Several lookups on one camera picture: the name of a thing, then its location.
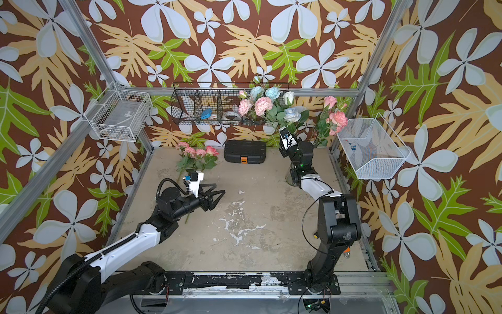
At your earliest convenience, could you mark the aluminium frame corner post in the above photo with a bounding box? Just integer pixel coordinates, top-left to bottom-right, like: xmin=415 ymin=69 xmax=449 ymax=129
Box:
xmin=346 ymin=0 xmax=413 ymax=119
xmin=60 ymin=1 xmax=153 ymax=153

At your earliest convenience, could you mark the large pink rose stem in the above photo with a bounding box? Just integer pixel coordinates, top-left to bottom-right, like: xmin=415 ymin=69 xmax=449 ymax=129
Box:
xmin=185 ymin=147 xmax=207 ymax=171

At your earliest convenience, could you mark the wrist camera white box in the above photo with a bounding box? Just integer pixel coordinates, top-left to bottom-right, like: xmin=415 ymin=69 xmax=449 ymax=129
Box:
xmin=279 ymin=127 xmax=298 ymax=150
xmin=183 ymin=171 xmax=204 ymax=198

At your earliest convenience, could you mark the blue object in basket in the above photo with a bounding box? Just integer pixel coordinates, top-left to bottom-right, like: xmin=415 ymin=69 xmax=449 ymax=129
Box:
xmin=200 ymin=108 xmax=213 ymax=120

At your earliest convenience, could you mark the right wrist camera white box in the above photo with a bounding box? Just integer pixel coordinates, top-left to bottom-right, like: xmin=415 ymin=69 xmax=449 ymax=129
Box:
xmin=279 ymin=127 xmax=298 ymax=150

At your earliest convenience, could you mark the pink peony spray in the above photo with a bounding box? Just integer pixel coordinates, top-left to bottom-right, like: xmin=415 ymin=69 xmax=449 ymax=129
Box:
xmin=314 ymin=96 xmax=350 ymax=147
xmin=176 ymin=141 xmax=196 ymax=183

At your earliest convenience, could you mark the mixed pastel flower bouquet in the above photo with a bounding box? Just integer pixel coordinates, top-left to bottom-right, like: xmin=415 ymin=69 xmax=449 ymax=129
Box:
xmin=237 ymin=77 xmax=310 ymax=136

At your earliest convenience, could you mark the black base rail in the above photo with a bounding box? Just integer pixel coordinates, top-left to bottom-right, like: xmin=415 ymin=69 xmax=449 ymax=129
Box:
xmin=129 ymin=270 xmax=389 ymax=297

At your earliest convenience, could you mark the aluminium frame corner post left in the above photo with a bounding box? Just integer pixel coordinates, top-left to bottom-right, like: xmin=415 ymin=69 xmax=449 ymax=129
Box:
xmin=60 ymin=1 xmax=153 ymax=153

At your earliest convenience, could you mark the white mesh basket right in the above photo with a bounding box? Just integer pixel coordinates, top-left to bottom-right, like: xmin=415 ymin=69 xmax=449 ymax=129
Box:
xmin=337 ymin=114 xmax=411 ymax=181

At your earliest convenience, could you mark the orange handled adjustable wrench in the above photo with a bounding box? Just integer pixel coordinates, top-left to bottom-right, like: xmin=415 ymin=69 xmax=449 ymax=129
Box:
xmin=343 ymin=247 xmax=351 ymax=259

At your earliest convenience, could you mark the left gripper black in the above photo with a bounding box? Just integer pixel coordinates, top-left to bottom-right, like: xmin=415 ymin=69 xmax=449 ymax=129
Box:
xmin=171 ymin=182 xmax=224 ymax=222

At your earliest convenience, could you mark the black tool case orange latch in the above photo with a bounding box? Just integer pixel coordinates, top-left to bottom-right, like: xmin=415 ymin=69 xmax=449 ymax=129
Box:
xmin=224 ymin=140 xmax=267 ymax=164

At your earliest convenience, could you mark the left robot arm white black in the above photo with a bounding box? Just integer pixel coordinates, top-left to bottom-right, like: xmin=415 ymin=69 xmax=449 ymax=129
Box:
xmin=36 ymin=179 xmax=226 ymax=313

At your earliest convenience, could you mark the black wire basket back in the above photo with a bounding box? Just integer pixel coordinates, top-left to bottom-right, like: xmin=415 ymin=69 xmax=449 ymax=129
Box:
xmin=169 ymin=81 xmax=292 ymax=126

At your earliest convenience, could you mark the white wire basket left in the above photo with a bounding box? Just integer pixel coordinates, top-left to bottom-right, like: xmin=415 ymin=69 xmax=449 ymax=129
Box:
xmin=84 ymin=83 xmax=153 ymax=142

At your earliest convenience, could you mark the clear glass vase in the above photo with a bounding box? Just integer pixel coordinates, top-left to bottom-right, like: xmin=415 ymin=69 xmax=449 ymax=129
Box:
xmin=285 ymin=161 xmax=303 ymax=187

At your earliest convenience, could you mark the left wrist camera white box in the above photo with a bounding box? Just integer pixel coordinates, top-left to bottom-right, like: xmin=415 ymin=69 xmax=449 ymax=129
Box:
xmin=183 ymin=171 xmax=204 ymax=198

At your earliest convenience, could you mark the aluminium frame corner post right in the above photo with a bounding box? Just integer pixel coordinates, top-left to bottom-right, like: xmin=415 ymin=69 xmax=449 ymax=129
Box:
xmin=346 ymin=0 xmax=413 ymax=119

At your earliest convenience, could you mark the tape roll in basket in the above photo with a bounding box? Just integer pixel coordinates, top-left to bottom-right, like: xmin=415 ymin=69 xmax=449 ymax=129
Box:
xmin=222 ymin=111 xmax=241 ymax=121

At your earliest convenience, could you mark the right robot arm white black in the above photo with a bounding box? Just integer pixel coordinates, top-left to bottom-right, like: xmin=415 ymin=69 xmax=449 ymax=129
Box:
xmin=280 ymin=137 xmax=362 ymax=294

